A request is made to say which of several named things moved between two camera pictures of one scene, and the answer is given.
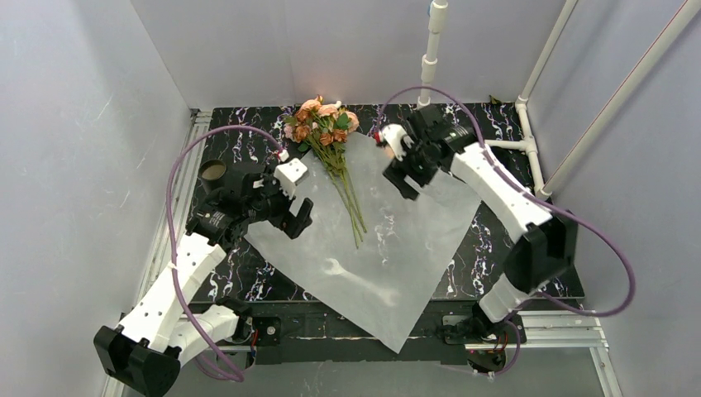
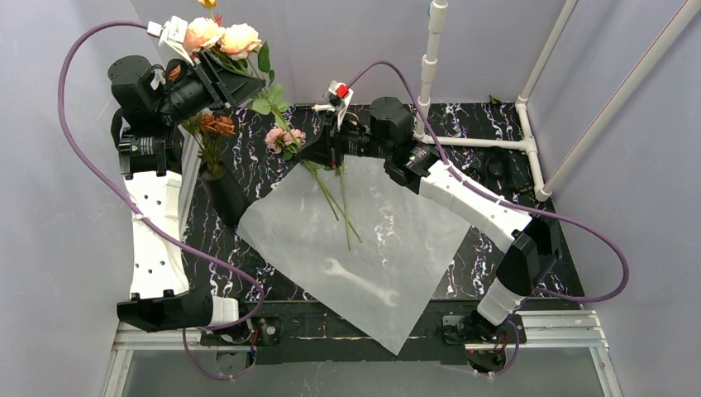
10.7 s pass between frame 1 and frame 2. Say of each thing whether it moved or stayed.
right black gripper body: moved
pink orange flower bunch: moved
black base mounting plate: stayed
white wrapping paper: stayed
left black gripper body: moved
